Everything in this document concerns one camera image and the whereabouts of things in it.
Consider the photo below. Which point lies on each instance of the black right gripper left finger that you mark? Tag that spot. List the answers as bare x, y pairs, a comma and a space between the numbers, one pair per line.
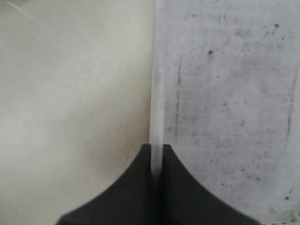
126, 202

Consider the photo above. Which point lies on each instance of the white perforated plastic basket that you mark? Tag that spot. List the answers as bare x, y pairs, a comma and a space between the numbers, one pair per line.
227, 98

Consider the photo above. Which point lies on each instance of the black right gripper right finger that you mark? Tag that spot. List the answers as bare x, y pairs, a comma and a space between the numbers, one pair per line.
184, 201

